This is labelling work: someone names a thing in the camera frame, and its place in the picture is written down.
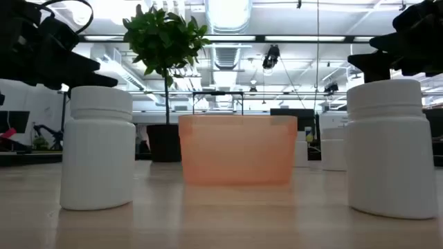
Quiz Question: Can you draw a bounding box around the black hanging ceiling camera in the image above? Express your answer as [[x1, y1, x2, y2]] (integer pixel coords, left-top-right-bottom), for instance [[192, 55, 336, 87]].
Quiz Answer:
[[262, 44, 280, 70]]

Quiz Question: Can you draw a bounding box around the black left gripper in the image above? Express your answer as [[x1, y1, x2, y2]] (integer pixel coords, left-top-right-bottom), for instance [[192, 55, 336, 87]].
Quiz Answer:
[[0, 0, 118, 91]]

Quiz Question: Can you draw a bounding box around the black computer monitor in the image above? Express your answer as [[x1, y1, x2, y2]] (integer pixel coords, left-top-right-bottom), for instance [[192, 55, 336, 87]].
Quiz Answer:
[[424, 108, 443, 139], [269, 108, 316, 132], [0, 110, 31, 134]]

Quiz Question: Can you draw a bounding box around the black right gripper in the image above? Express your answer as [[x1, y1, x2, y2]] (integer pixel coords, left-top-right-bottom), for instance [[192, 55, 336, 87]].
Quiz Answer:
[[347, 0, 443, 84]]

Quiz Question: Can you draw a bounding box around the small green desk plant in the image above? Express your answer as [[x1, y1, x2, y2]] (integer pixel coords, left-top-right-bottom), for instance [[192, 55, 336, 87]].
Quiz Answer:
[[32, 135, 50, 151]]

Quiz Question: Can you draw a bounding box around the orange translucent plastic basket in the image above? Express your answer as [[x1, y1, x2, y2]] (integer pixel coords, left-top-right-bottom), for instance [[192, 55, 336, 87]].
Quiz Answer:
[[178, 114, 298, 186]]

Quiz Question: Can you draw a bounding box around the white pill bottle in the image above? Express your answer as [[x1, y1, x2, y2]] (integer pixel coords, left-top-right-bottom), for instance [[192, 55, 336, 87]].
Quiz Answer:
[[345, 79, 437, 220], [59, 85, 136, 211], [293, 130, 310, 169], [320, 127, 348, 172]]

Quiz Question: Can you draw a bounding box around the long ceiling light strip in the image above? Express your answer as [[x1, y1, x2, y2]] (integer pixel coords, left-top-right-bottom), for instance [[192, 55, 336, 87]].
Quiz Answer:
[[80, 34, 374, 44]]

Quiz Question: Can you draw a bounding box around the left gripper black cable loop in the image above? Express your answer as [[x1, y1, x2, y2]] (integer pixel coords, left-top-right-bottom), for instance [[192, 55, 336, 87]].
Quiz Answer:
[[40, 0, 95, 35]]

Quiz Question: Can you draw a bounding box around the silver ceiling air duct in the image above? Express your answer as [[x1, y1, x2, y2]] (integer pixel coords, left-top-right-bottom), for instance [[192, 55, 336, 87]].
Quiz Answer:
[[204, 0, 253, 35]]

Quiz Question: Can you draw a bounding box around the small green leafy tree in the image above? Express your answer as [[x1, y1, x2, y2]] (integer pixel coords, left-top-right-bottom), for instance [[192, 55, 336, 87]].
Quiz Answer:
[[123, 3, 211, 125]]

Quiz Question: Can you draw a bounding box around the black plant pot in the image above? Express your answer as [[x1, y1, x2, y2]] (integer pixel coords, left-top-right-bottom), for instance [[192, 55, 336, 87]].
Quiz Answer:
[[146, 124, 182, 163]]

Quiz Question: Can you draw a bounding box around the red object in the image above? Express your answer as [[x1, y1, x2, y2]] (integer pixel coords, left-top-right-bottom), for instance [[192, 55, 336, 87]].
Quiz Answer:
[[0, 127, 17, 141]]

